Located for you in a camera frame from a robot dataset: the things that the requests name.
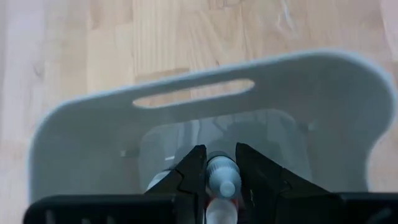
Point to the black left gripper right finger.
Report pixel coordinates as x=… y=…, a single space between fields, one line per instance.
x=264 y=186

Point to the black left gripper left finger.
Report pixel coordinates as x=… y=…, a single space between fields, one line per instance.
x=186 y=183

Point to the light grey plastic bin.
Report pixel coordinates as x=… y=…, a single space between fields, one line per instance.
x=311 y=93

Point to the small white-capped dye bottle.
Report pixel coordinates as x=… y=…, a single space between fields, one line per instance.
x=220 y=214
x=222 y=177

